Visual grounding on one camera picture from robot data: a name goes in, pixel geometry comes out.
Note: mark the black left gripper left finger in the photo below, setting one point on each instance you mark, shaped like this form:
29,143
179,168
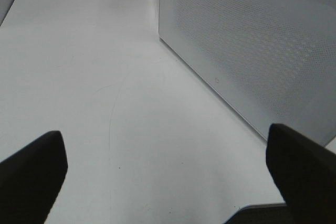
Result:
31,179

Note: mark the white microwave door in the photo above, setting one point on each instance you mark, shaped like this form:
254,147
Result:
272,61

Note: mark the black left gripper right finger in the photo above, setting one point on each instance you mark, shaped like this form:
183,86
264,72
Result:
304,173

